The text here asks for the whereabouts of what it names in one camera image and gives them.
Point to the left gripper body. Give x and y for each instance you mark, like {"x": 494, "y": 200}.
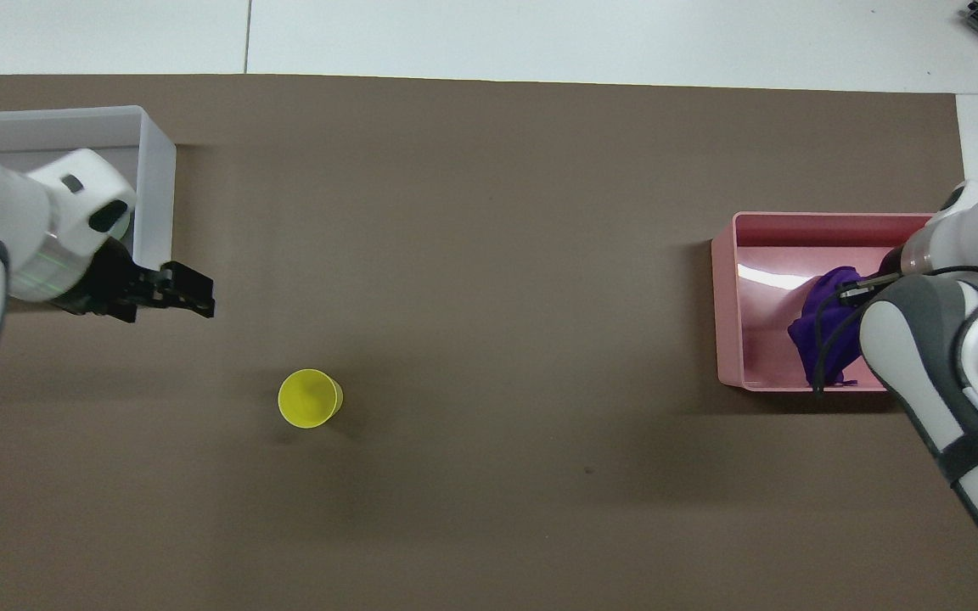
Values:
{"x": 107, "y": 284}

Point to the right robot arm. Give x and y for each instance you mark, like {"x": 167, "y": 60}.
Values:
{"x": 947, "y": 365}

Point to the white translucent plastic box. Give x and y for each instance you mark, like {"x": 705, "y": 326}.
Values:
{"x": 154, "y": 170}

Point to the pink plastic box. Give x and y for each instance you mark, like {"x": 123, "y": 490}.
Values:
{"x": 761, "y": 339}

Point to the yellow plastic cup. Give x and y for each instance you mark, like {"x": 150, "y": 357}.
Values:
{"x": 309, "y": 399}

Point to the purple cloth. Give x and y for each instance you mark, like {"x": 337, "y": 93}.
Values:
{"x": 824, "y": 327}

